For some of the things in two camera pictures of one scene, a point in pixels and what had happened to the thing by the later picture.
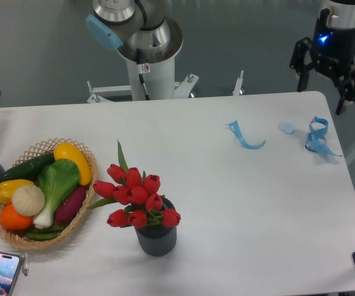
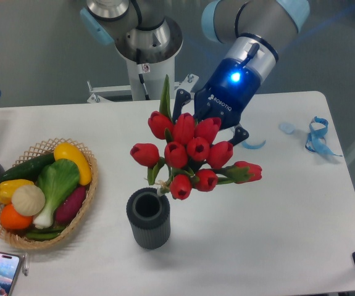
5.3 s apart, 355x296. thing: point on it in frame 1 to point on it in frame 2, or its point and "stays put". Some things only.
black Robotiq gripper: (334, 50) to (231, 90)
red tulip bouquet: (127, 186) to (191, 156)
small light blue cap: (287, 128) stays put
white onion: (29, 200) stays put
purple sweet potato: (70, 206) stays put
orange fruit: (13, 220) stays put
